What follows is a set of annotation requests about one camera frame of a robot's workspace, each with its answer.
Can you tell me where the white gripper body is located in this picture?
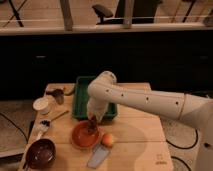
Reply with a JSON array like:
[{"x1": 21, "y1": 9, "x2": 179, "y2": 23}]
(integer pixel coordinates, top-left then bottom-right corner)
[{"x1": 87, "y1": 98, "x2": 108, "y2": 121}]

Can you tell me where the dark grapes bunch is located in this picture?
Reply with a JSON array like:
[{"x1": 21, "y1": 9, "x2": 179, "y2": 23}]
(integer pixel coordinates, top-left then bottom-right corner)
[{"x1": 87, "y1": 116, "x2": 98, "y2": 134}]

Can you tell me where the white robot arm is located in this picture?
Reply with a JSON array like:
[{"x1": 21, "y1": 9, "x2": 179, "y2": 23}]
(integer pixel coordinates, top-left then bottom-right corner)
[{"x1": 87, "y1": 71, "x2": 213, "y2": 171}]

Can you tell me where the red bowl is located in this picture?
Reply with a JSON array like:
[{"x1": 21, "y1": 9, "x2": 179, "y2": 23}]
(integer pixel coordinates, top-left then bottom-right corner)
[{"x1": 70, "y1": 120, "x2": 101, "y2": 150}]

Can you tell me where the dark brown bowl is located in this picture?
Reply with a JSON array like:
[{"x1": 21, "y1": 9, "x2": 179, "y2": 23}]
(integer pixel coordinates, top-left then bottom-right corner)
[{"x1": 25, "y1": 139, "x2": 56, "y2": 169}]

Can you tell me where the green plastic tray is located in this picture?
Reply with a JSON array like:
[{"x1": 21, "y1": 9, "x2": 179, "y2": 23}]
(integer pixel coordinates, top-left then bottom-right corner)
[{"x1": 72, "y1": 76, "x2": 117, "y2": 120}]

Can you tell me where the wooden stick utensil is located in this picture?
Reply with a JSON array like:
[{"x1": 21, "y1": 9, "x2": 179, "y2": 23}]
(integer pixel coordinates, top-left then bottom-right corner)
[{"x1": 50, "y1": 110, "x2": 69, "y2": 122}]

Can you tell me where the orange peach fruit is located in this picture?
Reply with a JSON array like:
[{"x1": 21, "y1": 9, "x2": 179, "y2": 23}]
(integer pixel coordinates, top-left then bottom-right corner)
[{"x1": 101, "y1": 133, "x2": 115, "y2": 147}]

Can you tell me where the small dark metal cup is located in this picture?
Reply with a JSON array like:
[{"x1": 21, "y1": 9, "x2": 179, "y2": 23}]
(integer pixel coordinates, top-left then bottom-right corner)
[{"x1": 52, "y1": 89, "x2": 64, "y2": 105}]

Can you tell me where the white cup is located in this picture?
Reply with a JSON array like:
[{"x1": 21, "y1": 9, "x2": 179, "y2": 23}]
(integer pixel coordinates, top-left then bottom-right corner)
[{"x1": 33, "y1": 97, "x2": 50, "y2": 115}]

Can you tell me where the white spoon with dark food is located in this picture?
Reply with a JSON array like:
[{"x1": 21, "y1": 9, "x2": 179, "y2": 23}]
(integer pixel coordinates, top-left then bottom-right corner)
[{"x1": 36, "y1": 120, "x2": 50, "y2": 140}]

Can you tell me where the black office chair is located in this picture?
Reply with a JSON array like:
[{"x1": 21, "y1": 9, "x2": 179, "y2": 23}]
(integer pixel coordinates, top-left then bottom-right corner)
[{"x1": 92, "y1": 0, "x2": 160, "y2": 25}]

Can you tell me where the black cable left floor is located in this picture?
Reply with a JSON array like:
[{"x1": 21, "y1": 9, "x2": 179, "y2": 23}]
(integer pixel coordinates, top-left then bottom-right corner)
[{"x1": 0, "y1": 112, "x2": 30, "y2": 144}]

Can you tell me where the black floor cable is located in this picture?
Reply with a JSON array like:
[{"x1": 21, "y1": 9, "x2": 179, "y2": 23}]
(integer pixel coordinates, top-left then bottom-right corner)
[{"x1": 165, "y1": 128, "x2": 200, "y2": 171}]

